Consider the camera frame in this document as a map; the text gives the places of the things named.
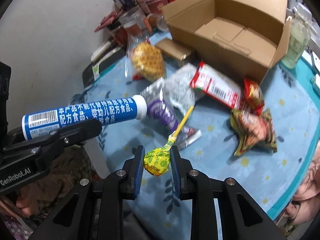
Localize white bread snack bag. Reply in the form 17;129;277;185
165;63;204;115

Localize lying clear brown-label jar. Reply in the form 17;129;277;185
146;13;169;32

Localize dark red sachets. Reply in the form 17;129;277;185
94;9;123;33

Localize person's left hand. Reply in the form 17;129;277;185
16;184;50;217

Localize clear plastic jar brown label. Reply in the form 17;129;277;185
119;6;148;37

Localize white flat box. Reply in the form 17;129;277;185
91;37;118;63

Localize red gold sausage packet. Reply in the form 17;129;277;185
132;73;144;81

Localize purple silver snack packet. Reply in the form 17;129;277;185
141;77;202;150

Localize small gold cardboard box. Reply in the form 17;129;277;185
155;38;196;68

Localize yellow lollipop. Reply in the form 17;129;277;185
144;106;194;177

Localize green red crinkled snack packet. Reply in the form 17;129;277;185
230;77;277;157

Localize green liquid glass bottle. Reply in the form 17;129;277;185
281;15;310;69

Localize open cardboard box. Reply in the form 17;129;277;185
163;0;291;83

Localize pink puffer jacket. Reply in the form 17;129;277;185
285;146;319;225

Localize clear bag yellow puffs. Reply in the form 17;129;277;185
124;34;165;82

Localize blue white tablet tube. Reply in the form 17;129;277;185
21;95;147;140

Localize dark lidded red jar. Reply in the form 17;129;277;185
108;21;128;47

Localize red white spicy strip packet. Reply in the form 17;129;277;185
190;61;247;110

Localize white charger adapter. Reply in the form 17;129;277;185
310;74;320;96

